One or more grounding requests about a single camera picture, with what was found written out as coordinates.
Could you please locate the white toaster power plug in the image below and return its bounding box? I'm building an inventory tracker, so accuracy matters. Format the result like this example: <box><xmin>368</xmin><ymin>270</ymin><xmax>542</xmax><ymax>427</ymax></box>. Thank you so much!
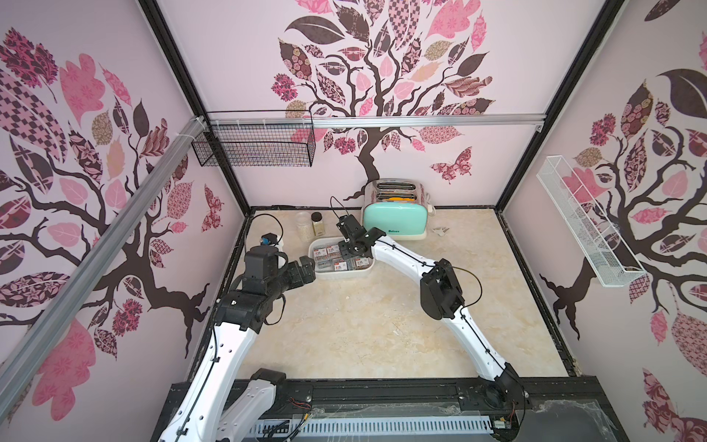
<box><xmin>432</xmin><ymin>227</ymin><xmax>449</xmax><ymax>237</ymax></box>

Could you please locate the white plastic storage box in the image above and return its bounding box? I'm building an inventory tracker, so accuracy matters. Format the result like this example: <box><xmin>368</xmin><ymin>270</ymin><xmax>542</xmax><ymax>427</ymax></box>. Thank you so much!
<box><xmin>309</xmin><ymin>237</ymin><xmax>376</xmax><ymax>280</ymax></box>

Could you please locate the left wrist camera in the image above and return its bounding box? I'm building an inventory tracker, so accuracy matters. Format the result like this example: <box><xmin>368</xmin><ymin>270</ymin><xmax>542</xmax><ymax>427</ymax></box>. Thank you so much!
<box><xmin>260</xmin><ymin>233</ymin><xmax>283</xmax><ymax>250</ymax></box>

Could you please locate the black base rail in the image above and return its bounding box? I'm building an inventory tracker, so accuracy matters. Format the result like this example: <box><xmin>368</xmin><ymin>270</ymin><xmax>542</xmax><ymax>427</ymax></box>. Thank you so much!
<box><xmin>150</xmin><ymin>376</ymin><xmax>631</xmax><ymax>442</ymax></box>

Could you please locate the white wire wall basket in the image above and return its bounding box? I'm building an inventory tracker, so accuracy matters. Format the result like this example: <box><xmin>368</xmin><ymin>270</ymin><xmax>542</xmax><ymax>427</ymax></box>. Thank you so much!
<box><xmin>537</xmin><ymin>156</ymin><xmax>647</xmax><ymax>287</ymax></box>

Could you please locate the clear plastic jar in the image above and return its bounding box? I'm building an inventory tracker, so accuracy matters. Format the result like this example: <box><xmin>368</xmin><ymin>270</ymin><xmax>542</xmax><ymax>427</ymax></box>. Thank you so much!
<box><xmin>296</xmin><ymin>212</ymin><xmax>314</xmax><ymax>243</ymax></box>

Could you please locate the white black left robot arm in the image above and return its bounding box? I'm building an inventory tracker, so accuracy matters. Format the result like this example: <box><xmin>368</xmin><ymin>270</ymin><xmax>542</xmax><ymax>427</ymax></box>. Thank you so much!
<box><xmin>156</xmin><ymin>256</ymin><xmax>316</xmax><ymax>441</ymax></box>

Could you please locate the white slotted cable duct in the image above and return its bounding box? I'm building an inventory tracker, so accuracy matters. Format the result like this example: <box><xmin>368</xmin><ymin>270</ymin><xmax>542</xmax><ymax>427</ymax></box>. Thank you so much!
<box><xmin>247</xmin><ymin>416</ymin><xmax>495</xmax><ymax>439</ymax></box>

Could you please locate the black wire wall basket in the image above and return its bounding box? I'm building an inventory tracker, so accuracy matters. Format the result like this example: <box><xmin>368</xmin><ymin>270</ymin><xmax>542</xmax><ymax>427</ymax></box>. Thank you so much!
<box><xmin>191</xmin><ymin>110</ymin><xmax>316</xmax><ymax>168</ymax></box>

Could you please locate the mint green toaster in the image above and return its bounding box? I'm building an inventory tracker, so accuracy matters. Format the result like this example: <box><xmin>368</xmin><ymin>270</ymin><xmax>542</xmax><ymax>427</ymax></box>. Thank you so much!
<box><xmin>362</xmin><ymin>179</ymin><xmax>434</xmax><ymax>241</ymax></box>

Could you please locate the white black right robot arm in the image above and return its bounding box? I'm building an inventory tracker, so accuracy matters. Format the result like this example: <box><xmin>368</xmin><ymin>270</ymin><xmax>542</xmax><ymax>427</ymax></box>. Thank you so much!
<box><xmin>337</xmin><ymin>215</ymin><xmax>530</xmax><ymax>408</ymax></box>

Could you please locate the black-lidded spice jar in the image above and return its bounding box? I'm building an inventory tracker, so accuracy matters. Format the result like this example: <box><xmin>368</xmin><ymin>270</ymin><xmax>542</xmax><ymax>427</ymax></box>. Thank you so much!
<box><xmin>310</xmin><ymin>212</ymin><xmax>326</xmax><ymax>238</ymax></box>

